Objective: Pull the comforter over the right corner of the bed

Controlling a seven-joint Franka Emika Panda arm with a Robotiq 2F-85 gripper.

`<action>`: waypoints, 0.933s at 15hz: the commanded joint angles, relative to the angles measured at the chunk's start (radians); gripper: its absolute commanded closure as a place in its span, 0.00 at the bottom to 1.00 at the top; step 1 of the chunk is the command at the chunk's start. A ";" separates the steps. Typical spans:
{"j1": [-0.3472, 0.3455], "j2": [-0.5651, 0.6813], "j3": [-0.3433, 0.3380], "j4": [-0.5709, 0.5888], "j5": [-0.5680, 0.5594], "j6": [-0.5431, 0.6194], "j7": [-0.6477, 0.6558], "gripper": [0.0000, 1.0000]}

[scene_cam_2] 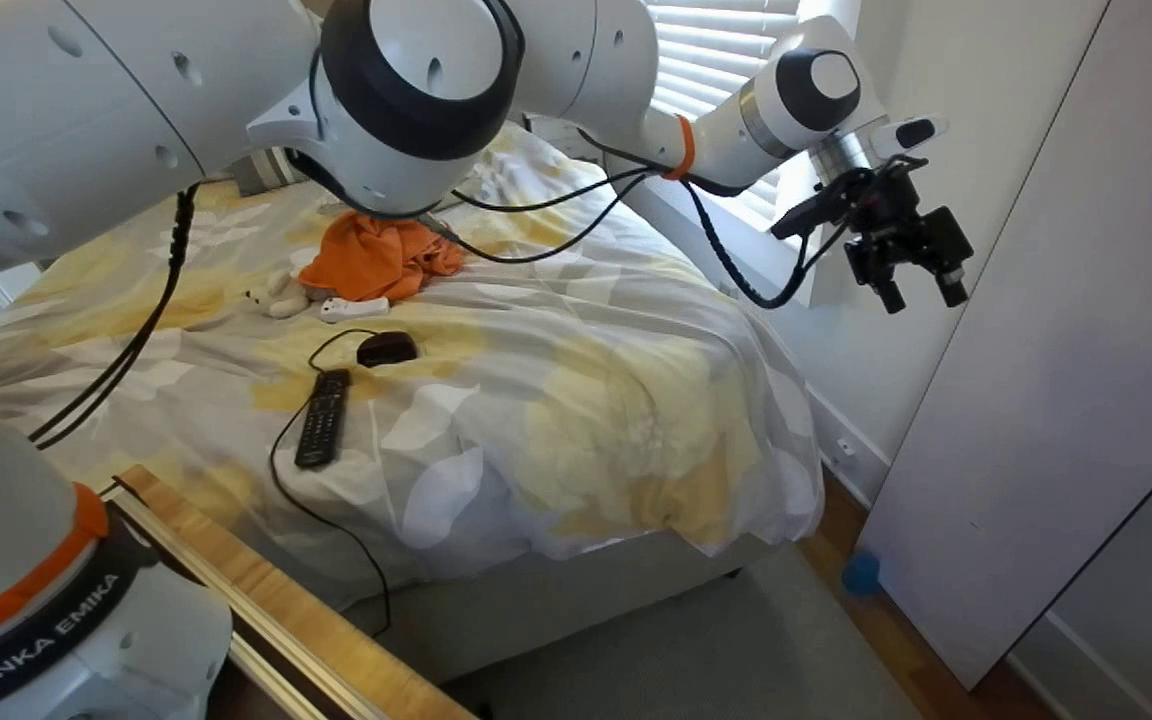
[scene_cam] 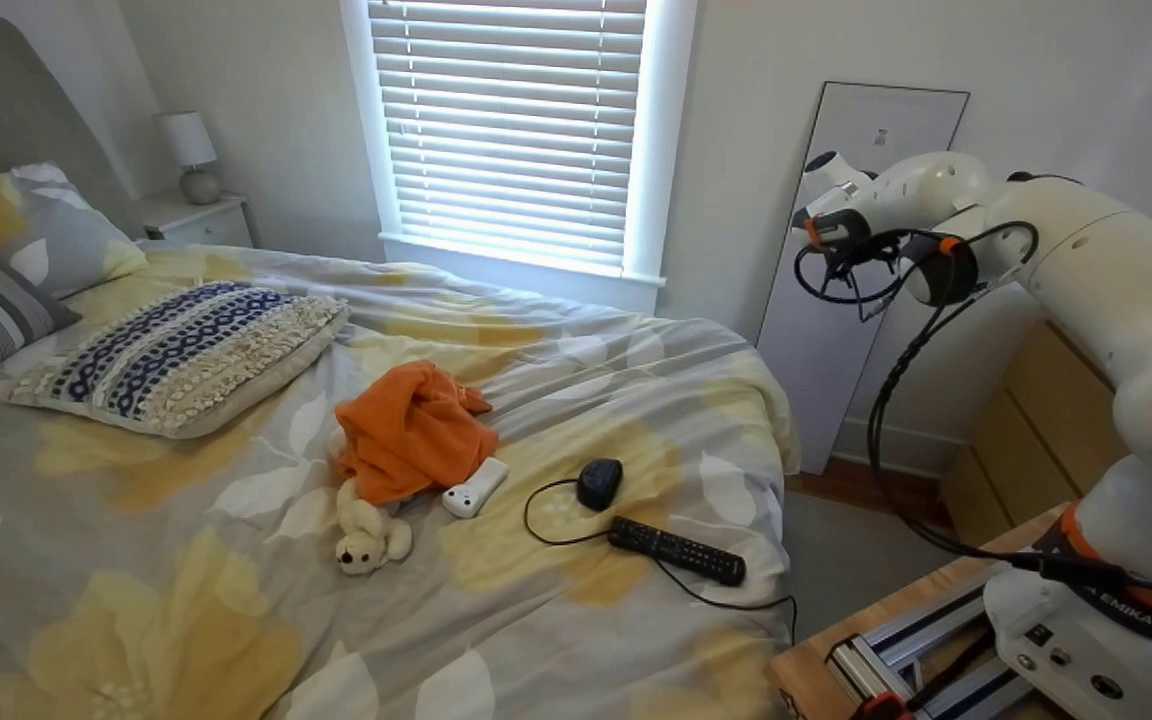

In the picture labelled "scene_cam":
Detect black mouse cable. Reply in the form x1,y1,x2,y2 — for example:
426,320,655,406
520,477,623,553

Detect black computer mouse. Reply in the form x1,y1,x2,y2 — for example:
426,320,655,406
573,455,626,515

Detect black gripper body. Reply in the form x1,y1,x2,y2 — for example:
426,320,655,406
805,209,875,271

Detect cream plush toy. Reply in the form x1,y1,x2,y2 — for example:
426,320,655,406
329,477,416,582

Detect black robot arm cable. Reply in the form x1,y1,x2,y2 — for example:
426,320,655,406
792,217,1046,567

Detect yellow grey floral comforter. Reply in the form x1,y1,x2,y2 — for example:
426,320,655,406
0,236,809,720

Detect small white table lamp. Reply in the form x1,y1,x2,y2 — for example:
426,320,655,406
157,108,227,209

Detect orange cloth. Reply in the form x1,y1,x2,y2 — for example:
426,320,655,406
329,362,504,513

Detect blue white knitted cushion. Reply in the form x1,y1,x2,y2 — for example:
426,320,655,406
4,278,350,446

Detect white remote control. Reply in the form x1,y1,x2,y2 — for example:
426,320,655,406
437,452,510,520

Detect light wood dresser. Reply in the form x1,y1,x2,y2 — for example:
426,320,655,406
934,317,1128,549

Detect aluminium rail frame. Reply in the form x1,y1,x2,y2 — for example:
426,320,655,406
825,575,1035,720

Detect white window blinds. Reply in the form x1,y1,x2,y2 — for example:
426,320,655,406
334,0,703,320
362,0,655,281

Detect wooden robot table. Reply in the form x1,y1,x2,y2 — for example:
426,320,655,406
769,504,1074,720

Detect white nightstand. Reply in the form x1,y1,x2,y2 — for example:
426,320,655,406
126,193,258,255

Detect yellow grey floral pillow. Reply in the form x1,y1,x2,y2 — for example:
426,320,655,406
0,161,153,306

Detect tall white door panel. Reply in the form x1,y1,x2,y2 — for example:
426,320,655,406
753,76,975,479

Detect black power strip cable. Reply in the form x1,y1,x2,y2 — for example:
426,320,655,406
652,556,805,647

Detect grey padded headboard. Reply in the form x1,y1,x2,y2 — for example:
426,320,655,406
0,12,138,241

